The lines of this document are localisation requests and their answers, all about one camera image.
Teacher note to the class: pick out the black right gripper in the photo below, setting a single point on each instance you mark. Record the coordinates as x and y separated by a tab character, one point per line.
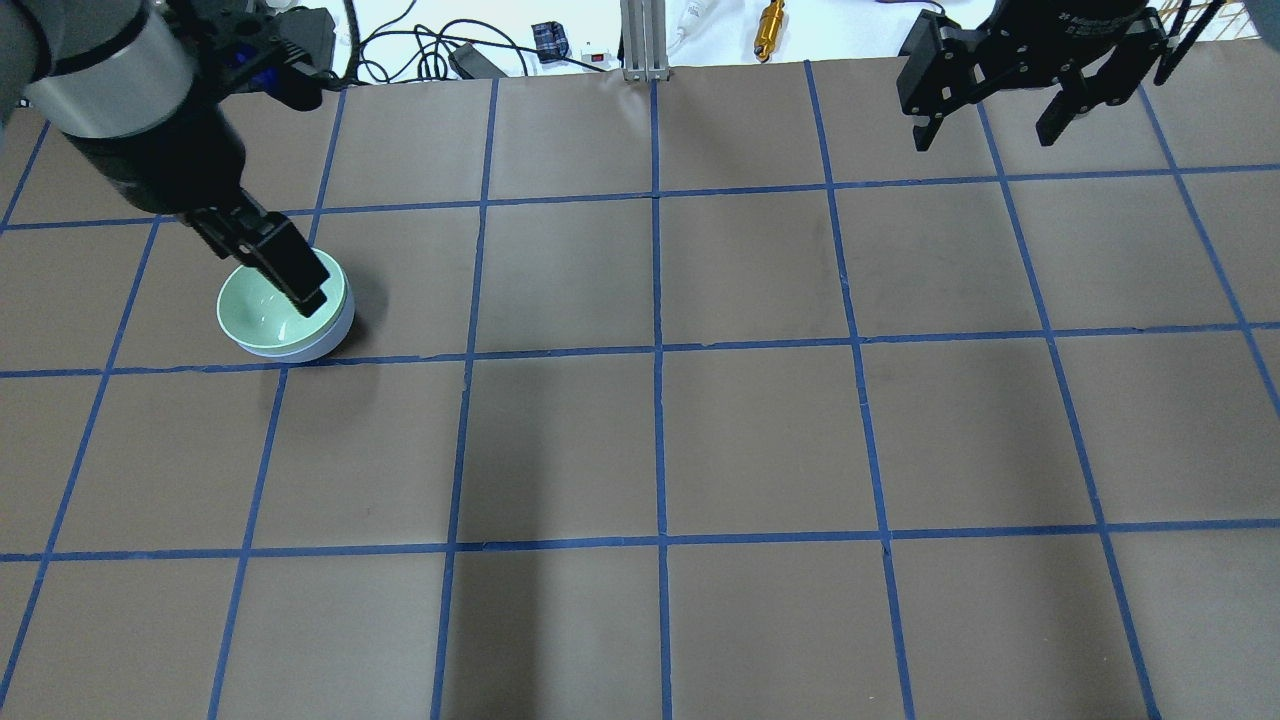
1060	45

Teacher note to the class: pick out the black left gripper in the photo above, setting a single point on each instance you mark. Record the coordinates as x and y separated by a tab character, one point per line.
150	165

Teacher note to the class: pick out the green bowl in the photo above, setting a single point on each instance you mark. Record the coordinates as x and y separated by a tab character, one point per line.
249	282

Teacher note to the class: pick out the blue bowl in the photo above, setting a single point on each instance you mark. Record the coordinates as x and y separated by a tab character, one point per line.
320	340

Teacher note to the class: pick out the black power adapter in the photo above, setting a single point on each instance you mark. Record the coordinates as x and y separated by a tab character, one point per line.
468	63

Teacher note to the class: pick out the aluminium frame post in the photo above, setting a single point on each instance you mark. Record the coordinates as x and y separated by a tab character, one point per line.
644	43

